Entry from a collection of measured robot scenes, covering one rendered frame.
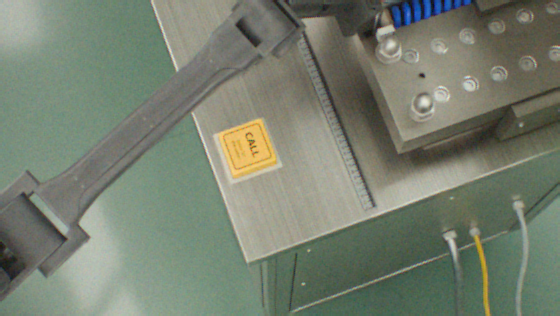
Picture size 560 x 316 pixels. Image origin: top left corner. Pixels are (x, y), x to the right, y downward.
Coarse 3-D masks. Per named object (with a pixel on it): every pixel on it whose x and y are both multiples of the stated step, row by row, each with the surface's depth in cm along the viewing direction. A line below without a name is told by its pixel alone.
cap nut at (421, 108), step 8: (424, 96) 135; (408, 104) 139; (416, 104) 136; (424, 104) 135; (432, 104) 136; (408, 112) 139; (416, 112) 137; (424, 112) 136; (432, 112) 138; (416, 120) 138; (424, 120) 138
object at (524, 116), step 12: (540, 96) 141; (552, 96) 141; (516, 108) 140; (528, 108) 140; (540, 108) 140; (552, 108) 142; (504, 120) 145; (516, 120) 141; (528, 120) 144; (540, 120) 147; (552, 120) 150; (504, 132) 147; (516, 132) 149
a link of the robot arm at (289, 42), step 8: (240, 0) 123; (272, 0) 126; (280, 0) 126; (232, 8) 124; (280, 8) 126; (288, 8) 126; (288, 16) 126; (296, 16) 126; (296, 24) 126; (304, 24) 126; (296, 32) 125; (288, 40) 124; (296, 40) 125; (280, 48) 124; (288, 48) 124; (272, 56) 125; (280, 56) 124
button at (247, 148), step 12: (228, 132) 149; (240, 132) 149; (252, 132) 149; (264, 132) 149; (228, 144) 149; (240, 144) 149; (252, 144) 149; (264, 144) 149; (228, 156) 148; (240, 156) 148; (252, 156) 148; (264, 156) 148; (240, 168) 148; (252, 168) 148; (264, 168) 150
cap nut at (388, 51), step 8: (384, 40) 138; (392, 40) 137; (376, 48) 141; (384, 48) 138; (392, 48) 137; (400, 48) 140; (376, 56) 141; (384, 56) 139; (392, 56) 139; (400, 56) 141
